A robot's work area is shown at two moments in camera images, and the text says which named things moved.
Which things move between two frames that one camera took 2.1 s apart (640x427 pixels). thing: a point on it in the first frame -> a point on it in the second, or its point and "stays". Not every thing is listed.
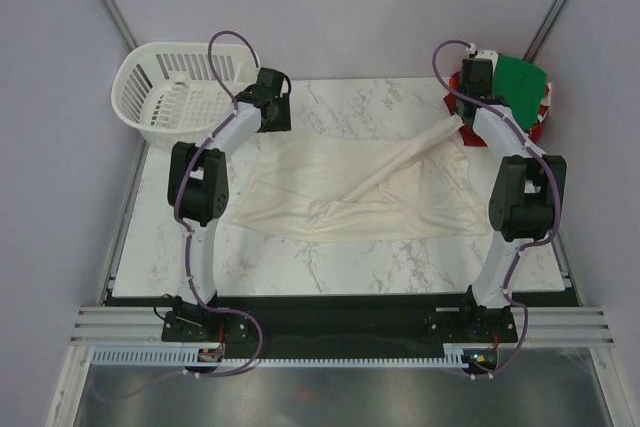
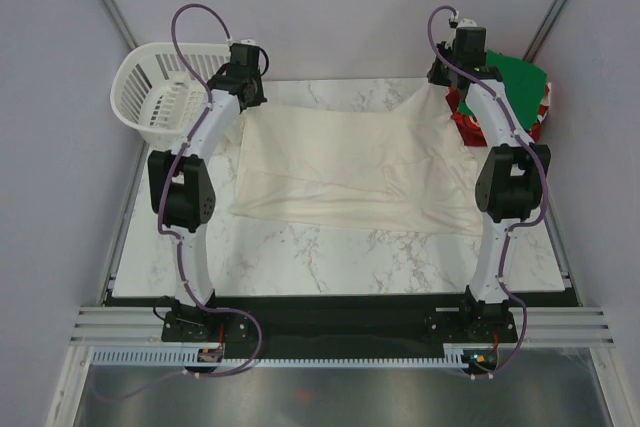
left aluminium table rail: [109, 278] stays
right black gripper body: [456, 103] -> [440, 74]
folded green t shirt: [522, 85] stays
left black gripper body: [281, 121] -> [257, 94]
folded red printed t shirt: [469, 134] stays
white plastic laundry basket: [167, 89] stays
